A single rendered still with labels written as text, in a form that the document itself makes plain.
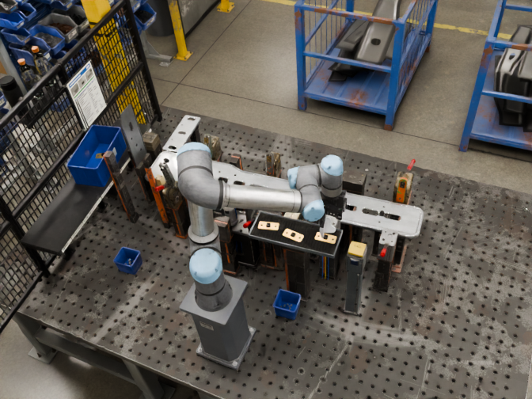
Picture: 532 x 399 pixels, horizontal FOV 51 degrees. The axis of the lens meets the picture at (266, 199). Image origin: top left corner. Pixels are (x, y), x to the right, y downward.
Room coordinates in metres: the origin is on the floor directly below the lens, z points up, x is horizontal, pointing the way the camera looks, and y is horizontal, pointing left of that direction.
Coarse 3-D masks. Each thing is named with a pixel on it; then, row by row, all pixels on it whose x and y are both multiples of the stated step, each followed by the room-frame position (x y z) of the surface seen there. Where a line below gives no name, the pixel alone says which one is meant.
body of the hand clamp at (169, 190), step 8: (168, 192) 1.83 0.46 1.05; (176, 192) 1.84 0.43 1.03; (168, 200) 1.83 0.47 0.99; (176, 200) 1.83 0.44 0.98; (176, 208) 1.82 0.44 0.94; (176, 216) 1.83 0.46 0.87; (184, 216) 1.86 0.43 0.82; (176, 224) 1.83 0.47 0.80; (184, 224) 1.84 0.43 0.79; (176, 232) 1.84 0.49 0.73; (184, 232) 1.82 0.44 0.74
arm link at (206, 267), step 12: (192, 252) 1.27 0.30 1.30; (204, 252) 1.23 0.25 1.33; (216, 252) 1.25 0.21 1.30; (192, 264) 1.19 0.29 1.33; (204, 264) 1.18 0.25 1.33; (216, 264) 1.18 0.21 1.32; (192, 276) 1.16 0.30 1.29; (204, 276) 1.14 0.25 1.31; (216, 276) 1.15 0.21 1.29; (204, 288) 1.14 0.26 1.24; (216, 288) 1.14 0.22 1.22
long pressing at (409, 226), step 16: (160, 160) 2.11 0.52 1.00; (176, 160) 2.10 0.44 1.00; (176, 176) 1.98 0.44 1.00; (224, 176) 1.94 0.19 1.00; (240, 176) 1.93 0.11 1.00; (256, 176) 1.92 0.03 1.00; (368, 208) 1.63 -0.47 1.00; (384, 208) 1.62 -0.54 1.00; (400, 208) 1.61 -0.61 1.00; (416, 208) 1.60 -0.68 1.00; (352, 224) 1.55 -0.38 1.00; (368, 224) 1.54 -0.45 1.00; (384, 224) 1.53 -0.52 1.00; (400, 224) 1.52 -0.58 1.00; (416, 224) 1.50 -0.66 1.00
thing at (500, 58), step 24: (504, 0) 3.90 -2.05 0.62; (504, 48) 3.88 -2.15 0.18; (528, 48) 2.80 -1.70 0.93; (480, 72) 2.91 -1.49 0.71; (504, 72) 3.09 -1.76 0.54; (528, 72) 3.01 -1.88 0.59; (480, 96) 2.89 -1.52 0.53; (504, 96) 2.82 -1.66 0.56; (528, 96) 3.09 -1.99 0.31; (480, 120) 3.04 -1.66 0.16; (504, 120) 2.96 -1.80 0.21; (528, 120) 2.96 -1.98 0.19; (504, 144) 2.78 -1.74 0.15; (528, 144) 2.71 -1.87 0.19
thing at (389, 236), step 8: (384, 232) 1.44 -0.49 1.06; (392, 232) 1.43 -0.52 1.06; (384, 240) 1.40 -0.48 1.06; (392, 240) 1.39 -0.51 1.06; (392, 248) 1.36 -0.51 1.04; (384, 256) 1.37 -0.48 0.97; (392, 256) 1.36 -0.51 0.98; (384, 264) 1.38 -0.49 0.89; (392, 264) 1.42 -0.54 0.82; (376, 272) 1.39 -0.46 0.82; (384, 272) 1.38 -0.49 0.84; (376, 280) 1.38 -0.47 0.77; (384, 280) 1.37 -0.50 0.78; (392, 280) 1.42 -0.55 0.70; (376, 288) 1.38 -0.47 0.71; (384, 288) 1.37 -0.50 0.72
